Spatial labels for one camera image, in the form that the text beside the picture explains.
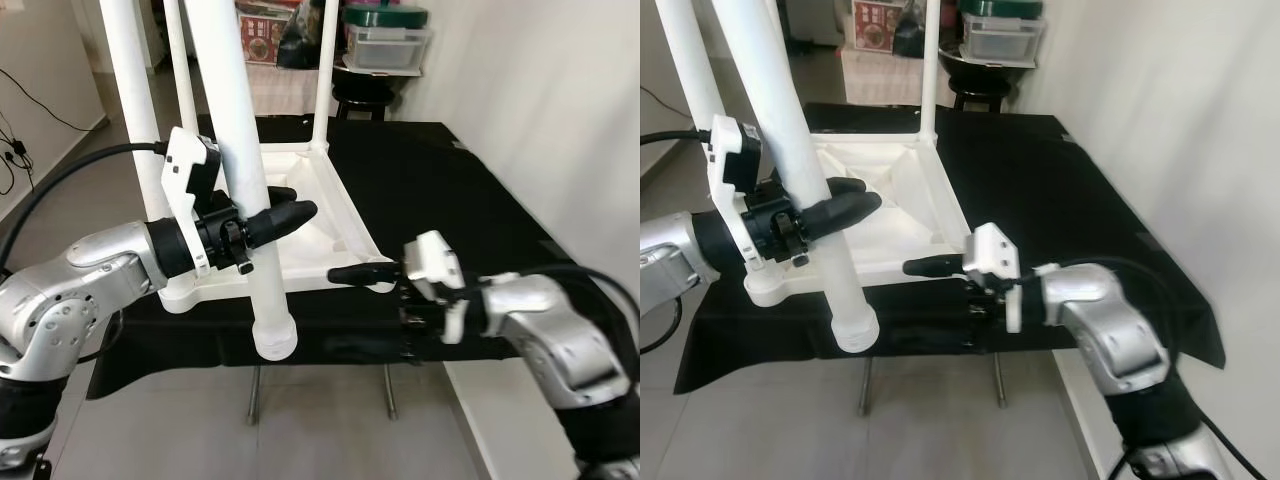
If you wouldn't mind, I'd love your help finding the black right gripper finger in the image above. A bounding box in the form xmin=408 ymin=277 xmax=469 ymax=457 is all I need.
xmin=328 ymin=260 xmax=406 ymax=289
xmin=902 ymin=254 xmax=966 ymax=279

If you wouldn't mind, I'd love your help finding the white checked cloth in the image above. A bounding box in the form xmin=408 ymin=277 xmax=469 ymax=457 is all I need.
xmin=840 ymin=50 xmax=926 ymax=106
xmin=245 ymin=62 xmax=336 ymax=116

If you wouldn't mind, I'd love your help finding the black tablecloth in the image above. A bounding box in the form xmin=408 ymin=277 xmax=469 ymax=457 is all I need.
xmin=675 ymin=100 xmax=1226 ymax=396
xmin=85 ymin=115 xmax=641 ymax=401

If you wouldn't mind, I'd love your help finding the black bowl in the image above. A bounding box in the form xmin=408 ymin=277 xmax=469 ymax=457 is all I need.
xmin=330 ymin=65 xmax=403 ymax=101
xmin=940 ymin=55 xmax=1013 ymax=89

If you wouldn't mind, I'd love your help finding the red printed box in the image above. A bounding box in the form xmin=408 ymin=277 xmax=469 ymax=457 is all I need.
xmin=237 ymin=5 xmax=296 ymax=66
xmin=852 ymin=0 xmax=906 ymax=53

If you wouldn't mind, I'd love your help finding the clear plastic storage box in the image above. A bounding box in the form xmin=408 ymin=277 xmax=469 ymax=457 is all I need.
xmin=345 ymin=25 xmax=433 ymax=73
xmin=960 ymin=15 xmax=1046 ymax=69

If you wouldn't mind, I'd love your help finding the green round lid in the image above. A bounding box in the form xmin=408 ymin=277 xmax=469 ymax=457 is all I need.
xmin=960 ymin=0 xmax=1044 ymax=19
xmin=343 ymin=3 xmax=429 ymax=29

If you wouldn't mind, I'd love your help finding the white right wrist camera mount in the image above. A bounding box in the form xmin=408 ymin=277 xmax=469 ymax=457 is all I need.
xmin=403 ymin=230 xmax=469 ymax=346
xmin=962 ymin=222 xmax=1023 ymax=336

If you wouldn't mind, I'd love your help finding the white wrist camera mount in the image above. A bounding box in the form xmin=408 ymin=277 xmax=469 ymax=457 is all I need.
xmin=160 ymin=127 xmax=223 ymax=276
xmin=705 ymin=115 xmax=766 ymax=269
xmin=962 ymin=222 xmax=1023 ymax=336
xmin=403 ymin=230 xmax=469 ymax=346

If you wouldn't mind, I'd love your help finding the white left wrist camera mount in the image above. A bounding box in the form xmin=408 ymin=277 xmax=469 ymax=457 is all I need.
xmin=705 ymin=115 xmax=766 ymax=269
xmin=160 ymin=127 xmax=223 ymax=276

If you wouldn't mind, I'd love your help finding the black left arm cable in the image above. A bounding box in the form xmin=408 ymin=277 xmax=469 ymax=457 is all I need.
xmin=640 ymin=128 xmax=716 ymax=356
xmin=0 ymin=140 xmax=171 ymax=266

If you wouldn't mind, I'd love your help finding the black wall cable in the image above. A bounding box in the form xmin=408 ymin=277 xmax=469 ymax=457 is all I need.
xmin=0 ymin=68 xmax=106 ymax=196
xmin=640 ymin=85 xmax=691 ymax=121

